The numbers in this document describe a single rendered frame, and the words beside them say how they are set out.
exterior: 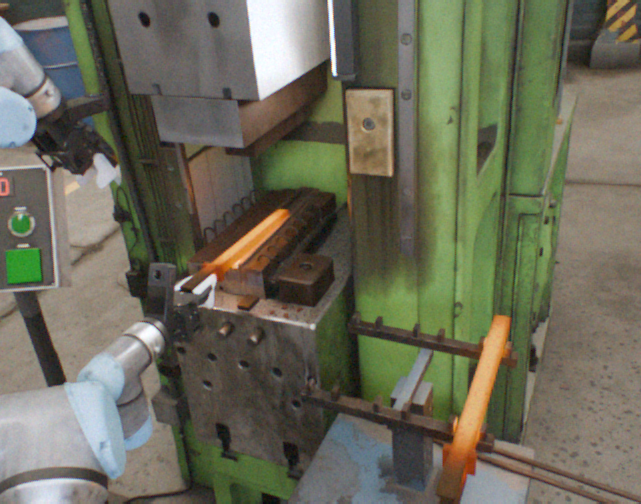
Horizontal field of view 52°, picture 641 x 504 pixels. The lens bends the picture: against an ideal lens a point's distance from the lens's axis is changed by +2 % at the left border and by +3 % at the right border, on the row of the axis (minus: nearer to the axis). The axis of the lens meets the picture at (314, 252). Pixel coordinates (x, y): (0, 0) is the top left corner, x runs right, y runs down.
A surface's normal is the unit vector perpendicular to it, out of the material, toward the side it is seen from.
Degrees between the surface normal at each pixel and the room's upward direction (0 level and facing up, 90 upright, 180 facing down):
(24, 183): 60
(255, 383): 90
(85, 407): 25
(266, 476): 90
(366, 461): 0
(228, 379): 90
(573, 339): 0
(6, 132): 90
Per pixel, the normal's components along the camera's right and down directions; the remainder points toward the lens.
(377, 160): -0.41, 0.47
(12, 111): 0.74, 0.27
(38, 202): -0.03, -0.01
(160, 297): -0.37, 0.00
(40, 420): -0.01, -0.62
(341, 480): -0.08, -0.87
